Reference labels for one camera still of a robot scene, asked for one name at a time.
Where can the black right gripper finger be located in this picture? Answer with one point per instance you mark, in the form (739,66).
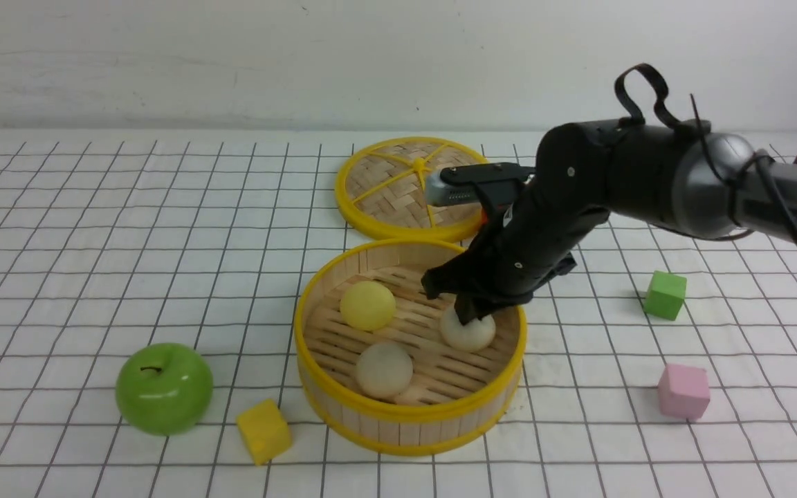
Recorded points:
(470,307)

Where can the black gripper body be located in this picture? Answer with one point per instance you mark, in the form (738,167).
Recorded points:
(509,259)

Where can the beige bun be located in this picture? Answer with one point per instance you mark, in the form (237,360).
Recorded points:
(472,337)
(384,370)

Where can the yellow bun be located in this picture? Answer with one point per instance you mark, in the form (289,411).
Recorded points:
(367,306)

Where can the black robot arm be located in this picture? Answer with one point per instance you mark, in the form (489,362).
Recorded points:
(687,180)

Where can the bamboo steamer tray yellow rim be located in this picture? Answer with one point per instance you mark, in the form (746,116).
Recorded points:
(452,398)

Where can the woven bamboo steamer lid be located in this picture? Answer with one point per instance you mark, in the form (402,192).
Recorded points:
(380,190)

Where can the green cube block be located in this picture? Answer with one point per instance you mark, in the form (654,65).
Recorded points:
(665,295)

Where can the white checked tablecloth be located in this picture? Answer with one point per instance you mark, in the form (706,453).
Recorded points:
(114,240)

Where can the pink cube block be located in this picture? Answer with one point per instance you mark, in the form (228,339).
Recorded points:
(684,392)

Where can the yellow cube block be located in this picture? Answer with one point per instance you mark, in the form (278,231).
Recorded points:
(264,431)

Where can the green apple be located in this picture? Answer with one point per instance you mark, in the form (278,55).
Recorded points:
(164,389)

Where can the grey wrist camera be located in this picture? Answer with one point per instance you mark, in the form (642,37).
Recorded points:
(491,185)

